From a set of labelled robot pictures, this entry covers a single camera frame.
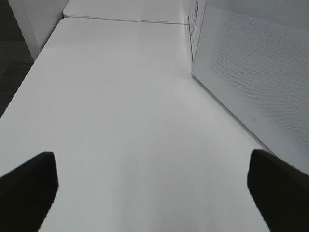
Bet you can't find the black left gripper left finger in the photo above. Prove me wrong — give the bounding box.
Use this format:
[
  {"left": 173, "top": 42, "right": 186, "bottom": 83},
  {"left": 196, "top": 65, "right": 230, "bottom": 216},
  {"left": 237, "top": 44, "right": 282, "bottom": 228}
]
[{"left": 0, "top": 152, "right": 58, "bottom": 232}]

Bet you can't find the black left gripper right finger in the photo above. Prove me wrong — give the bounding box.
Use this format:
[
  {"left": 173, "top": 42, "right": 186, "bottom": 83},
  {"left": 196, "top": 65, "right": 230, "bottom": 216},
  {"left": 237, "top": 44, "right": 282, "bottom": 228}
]
[{"left": 247, "top": 149, "right": 309, "bottom": 232}]

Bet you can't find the white microwave door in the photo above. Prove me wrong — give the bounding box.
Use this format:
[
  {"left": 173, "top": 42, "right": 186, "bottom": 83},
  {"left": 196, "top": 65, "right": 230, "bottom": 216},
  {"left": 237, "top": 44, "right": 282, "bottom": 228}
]
[{"left": 192, "top": 0, "right": 309, "bottom": 173}]

